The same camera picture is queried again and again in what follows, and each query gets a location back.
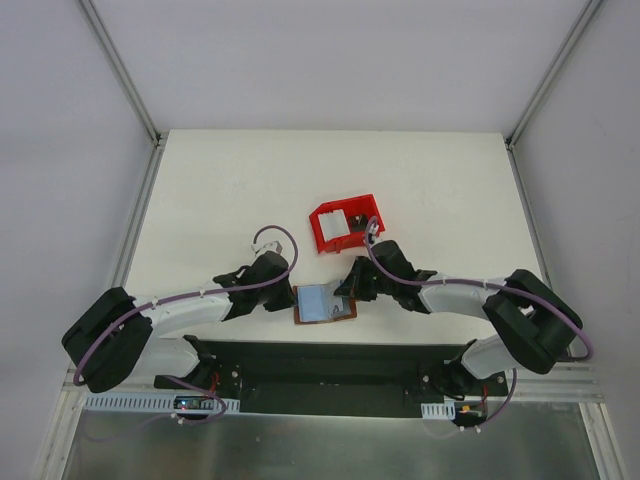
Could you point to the right white cable duct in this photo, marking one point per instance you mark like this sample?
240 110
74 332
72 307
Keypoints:
438 411

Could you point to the left white cable duct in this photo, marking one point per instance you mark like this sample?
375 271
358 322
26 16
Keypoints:
152 403

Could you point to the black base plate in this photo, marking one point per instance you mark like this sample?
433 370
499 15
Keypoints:
356 380

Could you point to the brown leather card holder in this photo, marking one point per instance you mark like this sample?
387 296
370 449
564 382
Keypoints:
312 304

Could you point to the silver VIP card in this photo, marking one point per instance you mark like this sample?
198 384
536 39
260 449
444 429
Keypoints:
339 307

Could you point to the black VIP card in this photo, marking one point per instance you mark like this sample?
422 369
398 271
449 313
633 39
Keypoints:
358 223

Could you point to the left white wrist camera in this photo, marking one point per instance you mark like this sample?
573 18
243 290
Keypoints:
272 246

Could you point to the right aluminium frame post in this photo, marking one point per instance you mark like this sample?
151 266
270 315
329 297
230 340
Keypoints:
579 28

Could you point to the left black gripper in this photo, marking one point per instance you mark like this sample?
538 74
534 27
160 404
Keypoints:
279 293

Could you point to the left aluminium frame post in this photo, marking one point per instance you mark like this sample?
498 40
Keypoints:
120 71

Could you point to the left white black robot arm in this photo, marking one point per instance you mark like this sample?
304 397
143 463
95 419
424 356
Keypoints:
122 336

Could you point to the red plastic bin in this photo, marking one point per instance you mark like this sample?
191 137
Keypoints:
362 204

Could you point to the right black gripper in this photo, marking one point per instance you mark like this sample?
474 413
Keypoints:
361 280

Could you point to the white cable duct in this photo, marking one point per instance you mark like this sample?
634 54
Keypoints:
438 411
152 403

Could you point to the aluminium frame post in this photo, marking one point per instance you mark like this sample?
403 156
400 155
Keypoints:
120 71
579 28

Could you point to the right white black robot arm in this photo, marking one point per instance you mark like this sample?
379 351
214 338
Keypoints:
533 326

